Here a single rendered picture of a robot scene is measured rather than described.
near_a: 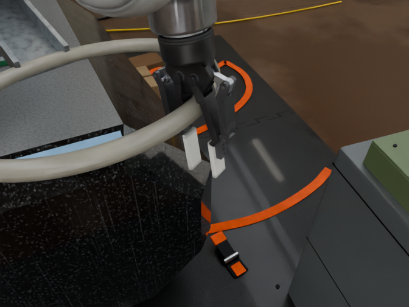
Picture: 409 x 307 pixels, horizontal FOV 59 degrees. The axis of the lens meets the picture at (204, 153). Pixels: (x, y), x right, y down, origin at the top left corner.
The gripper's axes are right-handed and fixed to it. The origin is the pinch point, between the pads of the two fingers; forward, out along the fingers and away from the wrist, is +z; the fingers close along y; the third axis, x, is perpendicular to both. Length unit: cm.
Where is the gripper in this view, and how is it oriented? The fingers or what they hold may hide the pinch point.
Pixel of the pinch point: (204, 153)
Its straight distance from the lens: 59.1
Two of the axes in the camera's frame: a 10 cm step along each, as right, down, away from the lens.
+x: -5.6, 5.4, -6.3
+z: 1.3, 8.1, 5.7
